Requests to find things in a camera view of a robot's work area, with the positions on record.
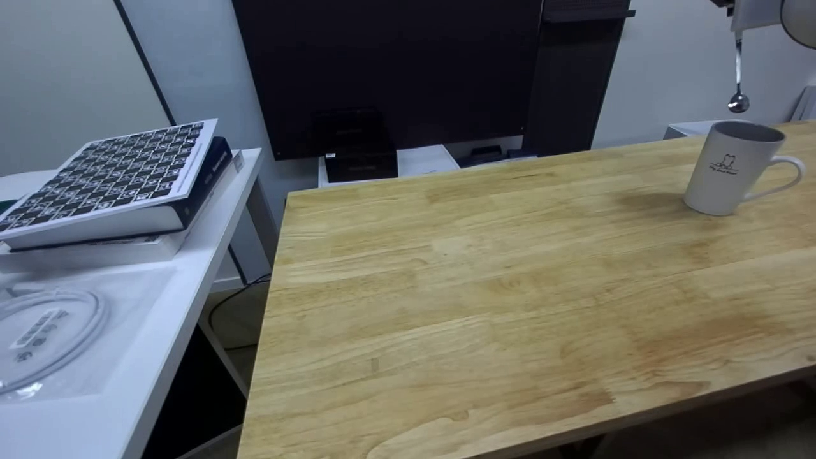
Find metal spoon with white handle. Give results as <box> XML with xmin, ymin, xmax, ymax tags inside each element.
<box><xmin>727</xmin><ymin>28</ymin><xmax>753</xmax><ymax>114</ymax></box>

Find narrow dark panel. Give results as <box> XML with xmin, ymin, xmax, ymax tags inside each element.
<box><xmin>523</xmin><ymin>0</ymin><xmax>639</xmax><ymax>157</ymax></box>

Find checkered cover book dark spine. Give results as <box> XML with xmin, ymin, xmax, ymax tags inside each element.
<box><xmin>0</xmin><ymin>117</ymin><xmax>234</xmax><ymax>255</ymax></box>

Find black floor cable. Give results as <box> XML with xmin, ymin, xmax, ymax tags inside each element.
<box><xmin>203</xmin><ymin>274</ymin><xmax>274</xmax><ymax>350</ymax></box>

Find white ceramic mug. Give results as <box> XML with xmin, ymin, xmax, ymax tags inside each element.
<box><xmin>682</xmin><ymin>120</ymin><xmax>808</xmax><ymax>216</ymax></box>

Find large black panel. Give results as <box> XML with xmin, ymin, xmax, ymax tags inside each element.
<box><xmin>229</xmin><ymin>0</ymin><xmax>545</xmax><ymax>163</ymax></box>

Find white side table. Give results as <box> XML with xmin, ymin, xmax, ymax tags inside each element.
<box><xmin>0</xmin><ymin>148</ymin><xmax>276</xmax><ymax>459</ymax></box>

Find white book under checkered book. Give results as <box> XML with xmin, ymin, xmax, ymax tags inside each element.
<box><xmin>0</xmin><ymin>227</ymin><xmax>197</xmax><ymax>263</ymax></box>

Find white box behind table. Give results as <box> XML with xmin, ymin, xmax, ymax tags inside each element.
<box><xmin>664</xmin><ymin>117</ymin><xmax>732</xmax><ymax>143</ymax></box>

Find small black box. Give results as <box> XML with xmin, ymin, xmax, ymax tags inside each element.
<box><xmin>325</xmin><ymin>106</ymin><xmax>401</xmax><ymax>184</ymax></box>

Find clear plastic sheet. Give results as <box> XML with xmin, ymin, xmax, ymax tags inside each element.
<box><xmin>0</xmin><ymin>260</ymin><xmax>183</xmax><ymax>408</ymax></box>

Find white low shelf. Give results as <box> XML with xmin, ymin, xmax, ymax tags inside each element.
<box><xmin>317</xmin><ymin>132</ymin><xmax>528</xmax><ymax>190</ymax></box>

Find white round disc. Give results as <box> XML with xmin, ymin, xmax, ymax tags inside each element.
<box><xmin>0</xmin><ymin>282</ymin><xmax>115</xmax><ymax>403</ymax></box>

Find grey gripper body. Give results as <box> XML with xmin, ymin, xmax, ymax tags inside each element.
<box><xmin>778</xmin><ymin>0</ymin><xmax>816</xmax><ymax>50</ymax></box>

